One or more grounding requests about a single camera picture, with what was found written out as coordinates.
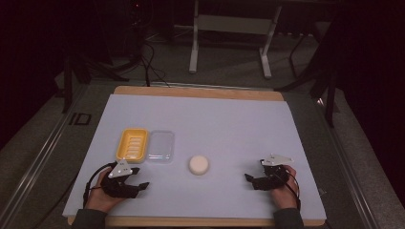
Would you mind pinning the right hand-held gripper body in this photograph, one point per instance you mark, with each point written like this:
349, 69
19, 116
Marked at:
273, 178

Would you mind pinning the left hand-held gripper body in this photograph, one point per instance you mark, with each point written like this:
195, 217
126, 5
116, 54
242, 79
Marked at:
119, 187

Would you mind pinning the yellow soap dish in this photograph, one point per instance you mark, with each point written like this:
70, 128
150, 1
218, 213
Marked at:
132, 144

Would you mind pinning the clear plastic container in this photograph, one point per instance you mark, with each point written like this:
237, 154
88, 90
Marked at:
161, 145

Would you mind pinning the person's right hand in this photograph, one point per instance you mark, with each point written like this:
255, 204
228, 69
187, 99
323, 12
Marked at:
285, 197

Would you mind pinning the person's left hand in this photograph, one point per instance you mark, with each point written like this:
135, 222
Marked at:
98, 198

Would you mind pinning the pale table mat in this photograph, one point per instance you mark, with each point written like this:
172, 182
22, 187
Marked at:
223, 127

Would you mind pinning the black stand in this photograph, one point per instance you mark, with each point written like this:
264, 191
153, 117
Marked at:
321, 82

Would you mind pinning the white metal stand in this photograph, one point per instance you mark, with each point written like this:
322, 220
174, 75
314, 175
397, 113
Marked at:
235, 24

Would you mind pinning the metal floor rail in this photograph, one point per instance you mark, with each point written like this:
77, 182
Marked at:
38, 165
353, 178

